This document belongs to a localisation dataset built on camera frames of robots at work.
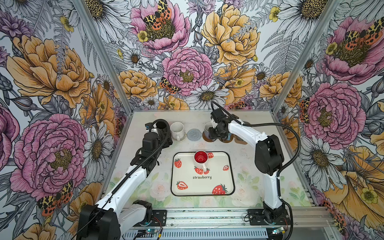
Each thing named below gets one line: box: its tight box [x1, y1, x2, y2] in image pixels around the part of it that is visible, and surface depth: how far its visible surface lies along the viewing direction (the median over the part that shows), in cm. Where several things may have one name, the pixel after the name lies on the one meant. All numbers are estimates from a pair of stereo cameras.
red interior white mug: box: [193, 150, 209, 172], surface depth 90 cm
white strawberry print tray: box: [171, 151, 235, 197], surface depth 89 cm
